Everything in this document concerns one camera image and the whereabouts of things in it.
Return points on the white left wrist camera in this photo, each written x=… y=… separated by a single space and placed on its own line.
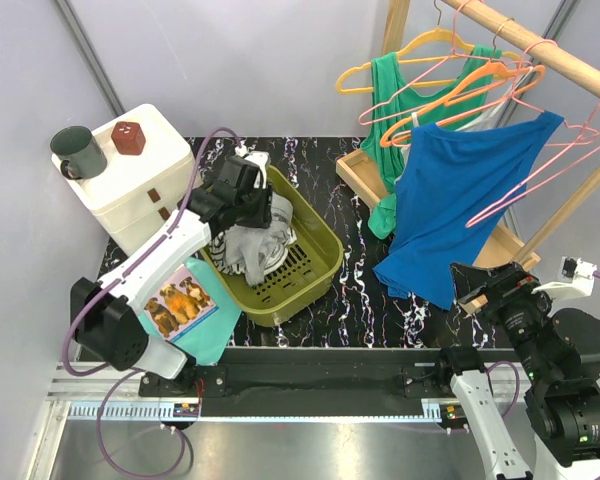
x=259 y=158

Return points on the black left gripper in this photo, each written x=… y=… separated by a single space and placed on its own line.
x=263 y=218

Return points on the white drawer unit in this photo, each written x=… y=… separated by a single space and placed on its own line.
x=135 y=195

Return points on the dark green mug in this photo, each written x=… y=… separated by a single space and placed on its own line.
x=81 y=158

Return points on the dark red cube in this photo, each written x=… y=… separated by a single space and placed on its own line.
x=128 y=138

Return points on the olive green plastic basket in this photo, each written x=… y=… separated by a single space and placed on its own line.
x=305 y=276

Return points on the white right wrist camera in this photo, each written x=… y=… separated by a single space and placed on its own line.
x=575 y=280

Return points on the green tank top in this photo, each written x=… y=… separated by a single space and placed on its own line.
x=392 y=95

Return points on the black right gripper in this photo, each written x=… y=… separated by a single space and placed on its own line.
x=503 y=284

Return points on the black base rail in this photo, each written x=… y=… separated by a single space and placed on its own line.
x=401 y=372

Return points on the light grey tank top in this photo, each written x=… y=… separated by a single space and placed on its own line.
x=482 y=120

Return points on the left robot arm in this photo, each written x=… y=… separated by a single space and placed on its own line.
x=105 y=313

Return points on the white cable duct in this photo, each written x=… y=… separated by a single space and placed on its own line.
x=418 y=411

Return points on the black white striped tank top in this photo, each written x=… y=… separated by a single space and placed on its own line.
x=217 y=251

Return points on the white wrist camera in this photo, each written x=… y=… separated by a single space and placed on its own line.
x=259 y=158
x=575 y=280

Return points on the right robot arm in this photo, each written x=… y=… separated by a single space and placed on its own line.
x=558 y=351

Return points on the blue tank top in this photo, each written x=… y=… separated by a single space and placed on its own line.
x=451 y=176

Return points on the orange plastic hanger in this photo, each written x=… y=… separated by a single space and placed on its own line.
x=500 y=71

